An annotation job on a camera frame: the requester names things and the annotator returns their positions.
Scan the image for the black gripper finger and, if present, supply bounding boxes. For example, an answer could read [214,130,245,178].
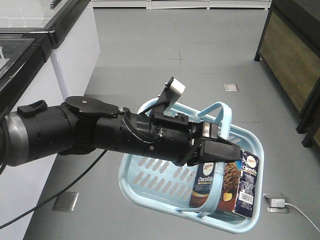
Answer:
[201,122,219,139]
[187,140,241,166]

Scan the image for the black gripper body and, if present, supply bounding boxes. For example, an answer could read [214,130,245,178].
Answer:
[149,109,206,166]

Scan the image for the navy Danisa cookie box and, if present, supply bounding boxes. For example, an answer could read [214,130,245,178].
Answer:
[189,149,260,218]

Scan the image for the light blue plastic basket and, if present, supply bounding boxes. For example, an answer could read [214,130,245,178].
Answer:
[118,101,264,234]

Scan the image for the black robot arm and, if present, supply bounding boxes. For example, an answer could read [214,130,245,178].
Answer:
[0,96,241,167]

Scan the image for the far steel floor socket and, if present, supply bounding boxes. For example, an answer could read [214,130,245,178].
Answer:
[223,83,239,93]

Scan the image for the open floor socket with plug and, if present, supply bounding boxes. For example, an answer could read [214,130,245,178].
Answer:
[262,193,290,214]

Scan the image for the wooden black-framed display stand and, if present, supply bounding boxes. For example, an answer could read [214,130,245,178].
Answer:
[254,0,320,148]

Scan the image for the closed steel floor socket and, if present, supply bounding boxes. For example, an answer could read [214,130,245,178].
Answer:
[52,191,79,212]

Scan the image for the far white chest freezer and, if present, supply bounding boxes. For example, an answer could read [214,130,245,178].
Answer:
[0,0,100,111]

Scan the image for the white chest freezer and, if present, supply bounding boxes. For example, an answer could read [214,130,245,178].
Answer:
[0,0,100,111]
[0,33,63,240]

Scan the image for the white store shelving unit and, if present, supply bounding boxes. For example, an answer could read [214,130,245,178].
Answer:
[91,0,272,10]

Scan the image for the near white chest freezer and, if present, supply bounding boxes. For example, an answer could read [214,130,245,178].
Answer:
[0,33,63,240]

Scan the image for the white power cable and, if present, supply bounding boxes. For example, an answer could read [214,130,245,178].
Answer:
[284,202,320,234]

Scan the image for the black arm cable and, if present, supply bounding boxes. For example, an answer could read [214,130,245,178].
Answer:
[0,149,106,230]

